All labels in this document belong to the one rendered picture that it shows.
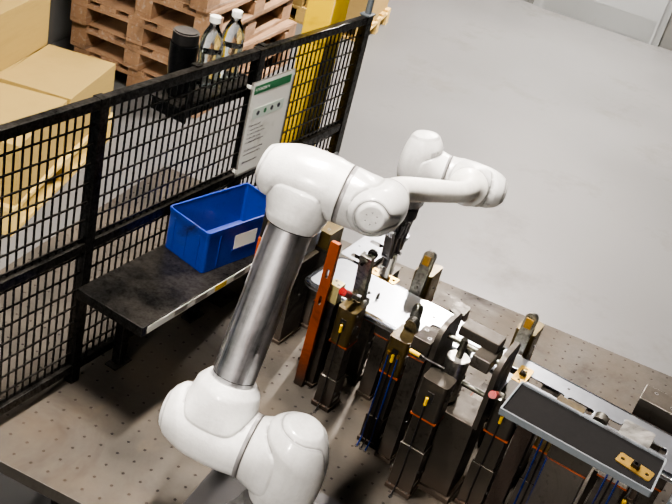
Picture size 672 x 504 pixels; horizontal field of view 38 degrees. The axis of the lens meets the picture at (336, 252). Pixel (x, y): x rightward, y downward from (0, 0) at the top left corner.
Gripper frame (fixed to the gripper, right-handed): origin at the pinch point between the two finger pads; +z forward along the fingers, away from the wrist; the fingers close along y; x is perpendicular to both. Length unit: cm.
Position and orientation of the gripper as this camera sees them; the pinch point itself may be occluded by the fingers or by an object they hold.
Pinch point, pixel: (388, 264)
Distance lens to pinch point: 272.4
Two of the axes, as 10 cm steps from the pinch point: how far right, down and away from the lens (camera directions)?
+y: 5.1, -3.4, 7.9
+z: -2.2, 8.3, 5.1
